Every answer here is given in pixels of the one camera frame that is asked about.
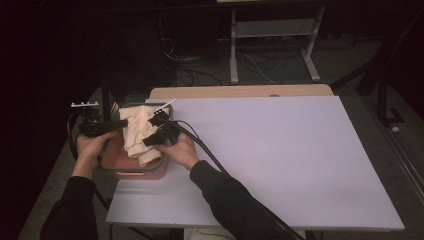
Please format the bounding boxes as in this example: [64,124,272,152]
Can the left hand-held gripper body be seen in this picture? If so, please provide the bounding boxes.
[70,101,110,138]

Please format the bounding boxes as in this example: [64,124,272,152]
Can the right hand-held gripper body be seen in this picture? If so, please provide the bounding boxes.
[147,97,183,147]

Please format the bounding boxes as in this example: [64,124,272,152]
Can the cream baby pants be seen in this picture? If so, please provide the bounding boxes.
[118,104,173,168]

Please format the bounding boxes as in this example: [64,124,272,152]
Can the pink basket with grey rim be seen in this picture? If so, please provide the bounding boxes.
[98,102,175,181]

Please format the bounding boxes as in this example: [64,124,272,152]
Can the person's right hand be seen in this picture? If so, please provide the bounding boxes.
[156,132,201,172]

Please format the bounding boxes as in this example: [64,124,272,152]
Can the person's left hand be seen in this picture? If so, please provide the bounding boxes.
[71,130,120,180]

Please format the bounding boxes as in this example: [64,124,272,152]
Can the black metal stand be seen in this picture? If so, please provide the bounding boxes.
[355,9,424,127]
[91,74,122,132]

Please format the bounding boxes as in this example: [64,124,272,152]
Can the person's left leg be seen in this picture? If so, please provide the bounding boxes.
[183,228,235,240]

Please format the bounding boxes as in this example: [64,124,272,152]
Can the white metal stand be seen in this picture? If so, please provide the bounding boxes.
[229,5,326,85]

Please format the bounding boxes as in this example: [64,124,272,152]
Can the right hand-held gripper cable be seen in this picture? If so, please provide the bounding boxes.
[165,118,308,240]

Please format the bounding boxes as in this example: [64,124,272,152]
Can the tangle of floor cables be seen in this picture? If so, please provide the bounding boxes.
[160,35,278,87]

